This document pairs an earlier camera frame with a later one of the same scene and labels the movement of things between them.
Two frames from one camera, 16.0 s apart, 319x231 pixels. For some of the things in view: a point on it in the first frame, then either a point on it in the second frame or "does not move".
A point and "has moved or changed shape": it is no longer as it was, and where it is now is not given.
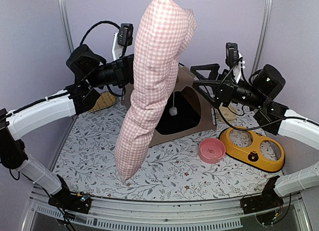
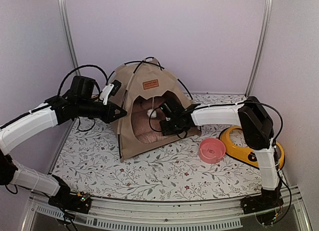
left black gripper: (123, 69) to (109, 115)
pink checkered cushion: (164, 29) has moved or changed shape
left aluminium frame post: (63, 4) does not move
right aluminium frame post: (268, 6) does not move
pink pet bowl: (211, 150) does not move
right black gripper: (228, 89) to (165, 130)
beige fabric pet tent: (189, 112) has moved or changed shape
